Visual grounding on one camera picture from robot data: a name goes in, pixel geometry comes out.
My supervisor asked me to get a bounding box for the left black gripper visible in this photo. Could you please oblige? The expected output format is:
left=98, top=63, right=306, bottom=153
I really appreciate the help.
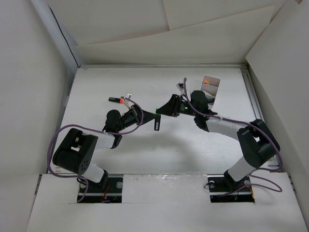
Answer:
left=116, top=104, right=157, bottom=132

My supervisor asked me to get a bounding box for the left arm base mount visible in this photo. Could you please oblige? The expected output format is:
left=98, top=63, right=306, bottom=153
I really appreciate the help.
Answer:
left=77, top=173, right=124, bottom=203

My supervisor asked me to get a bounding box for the white divided container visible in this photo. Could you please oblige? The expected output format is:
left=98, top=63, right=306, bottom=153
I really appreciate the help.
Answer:
left=200, top=75, right=221, bottom=108

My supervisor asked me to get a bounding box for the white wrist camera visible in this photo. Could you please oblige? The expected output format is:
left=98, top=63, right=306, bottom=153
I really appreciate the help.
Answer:
left=176, top=83, right=184, bottom=90
left=122, top=92, right=132, bottom=108

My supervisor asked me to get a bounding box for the green cap highlighter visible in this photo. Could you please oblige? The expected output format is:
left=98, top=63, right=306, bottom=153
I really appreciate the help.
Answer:
left=154, top=108, right=161, bottom=131

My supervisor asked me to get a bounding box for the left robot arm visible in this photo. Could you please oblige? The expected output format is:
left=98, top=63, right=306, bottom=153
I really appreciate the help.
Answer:
left=52, top=104, right=161, bottom=192

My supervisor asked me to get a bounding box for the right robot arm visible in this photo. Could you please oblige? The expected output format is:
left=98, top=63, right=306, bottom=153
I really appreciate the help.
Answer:
left=156, top=90, right=280, bottom=190

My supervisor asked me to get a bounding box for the orange cap highlighter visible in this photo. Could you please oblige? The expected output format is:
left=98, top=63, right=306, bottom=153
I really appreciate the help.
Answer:
left=108, top=97, right=124, bottom=104

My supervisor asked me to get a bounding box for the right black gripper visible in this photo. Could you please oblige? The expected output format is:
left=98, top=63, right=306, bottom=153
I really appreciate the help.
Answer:
left=155, top=94, right=198, bottom=117

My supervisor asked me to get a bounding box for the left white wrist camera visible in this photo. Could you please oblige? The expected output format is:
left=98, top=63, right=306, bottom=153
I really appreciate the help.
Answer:
left=122, top=92, right=132, bottom=108

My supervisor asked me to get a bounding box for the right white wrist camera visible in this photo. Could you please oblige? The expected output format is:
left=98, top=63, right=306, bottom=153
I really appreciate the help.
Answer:
left=176, top=83, right=184, bottom=90

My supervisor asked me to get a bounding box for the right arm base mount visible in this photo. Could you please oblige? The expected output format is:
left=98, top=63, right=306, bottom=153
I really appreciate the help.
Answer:
left=204, top=171, right=255, bottom=203

